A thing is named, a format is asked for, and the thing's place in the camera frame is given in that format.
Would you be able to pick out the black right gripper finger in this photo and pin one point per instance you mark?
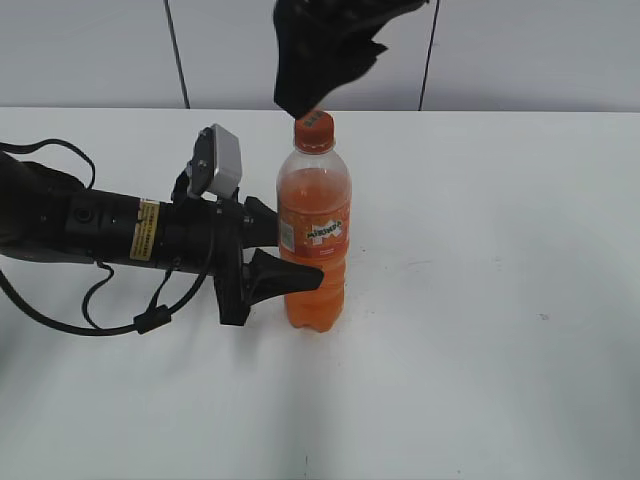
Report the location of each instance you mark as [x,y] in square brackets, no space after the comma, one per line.
[324,45]

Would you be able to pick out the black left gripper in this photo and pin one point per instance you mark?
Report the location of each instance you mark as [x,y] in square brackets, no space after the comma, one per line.
[207,238]

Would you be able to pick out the orange soda plastic bottle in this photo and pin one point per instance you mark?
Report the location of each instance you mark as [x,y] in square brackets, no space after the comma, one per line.
[314,193]

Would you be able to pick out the orange bottle cap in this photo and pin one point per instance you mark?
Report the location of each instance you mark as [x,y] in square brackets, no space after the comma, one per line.
[315,132]

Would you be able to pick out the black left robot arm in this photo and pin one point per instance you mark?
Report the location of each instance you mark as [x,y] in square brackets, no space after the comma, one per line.
[48,216]

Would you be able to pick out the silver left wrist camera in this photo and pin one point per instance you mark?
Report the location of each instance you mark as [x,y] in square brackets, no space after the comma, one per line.
[215,166]

